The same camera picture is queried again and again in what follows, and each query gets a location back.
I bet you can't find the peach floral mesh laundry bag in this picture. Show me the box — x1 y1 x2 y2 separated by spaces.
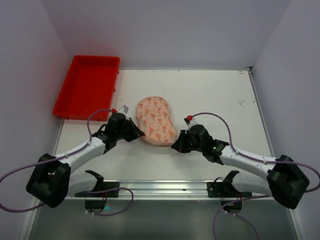
136 96 178 146

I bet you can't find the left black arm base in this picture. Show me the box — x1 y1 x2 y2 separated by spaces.
74 170 120 215

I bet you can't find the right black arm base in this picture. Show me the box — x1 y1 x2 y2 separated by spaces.
206 170 252 214

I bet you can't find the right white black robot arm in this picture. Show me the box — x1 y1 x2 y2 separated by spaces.
171 124 310 209

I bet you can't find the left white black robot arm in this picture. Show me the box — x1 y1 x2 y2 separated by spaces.
26 112 145 208

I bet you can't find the red plastic tray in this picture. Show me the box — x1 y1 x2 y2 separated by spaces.
52 55 120 121

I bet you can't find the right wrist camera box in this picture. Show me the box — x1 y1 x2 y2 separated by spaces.
184 115 199 130

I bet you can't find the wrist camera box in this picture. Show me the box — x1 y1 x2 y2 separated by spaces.
117 105 129 116
184 115 199 130

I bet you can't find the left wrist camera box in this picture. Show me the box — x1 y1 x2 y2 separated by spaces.
117 105 129 116

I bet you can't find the aluminium mounting rail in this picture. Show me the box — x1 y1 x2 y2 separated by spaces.
65 176 271 201

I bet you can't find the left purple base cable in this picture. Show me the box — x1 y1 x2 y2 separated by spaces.
74 188 136 217

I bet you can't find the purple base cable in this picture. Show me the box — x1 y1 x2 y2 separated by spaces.
74 188 136 217
212 194 271 240

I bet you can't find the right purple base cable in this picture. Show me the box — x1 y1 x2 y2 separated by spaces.
212 194 271 240

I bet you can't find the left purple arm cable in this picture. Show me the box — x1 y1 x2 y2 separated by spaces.
0 108 118 213

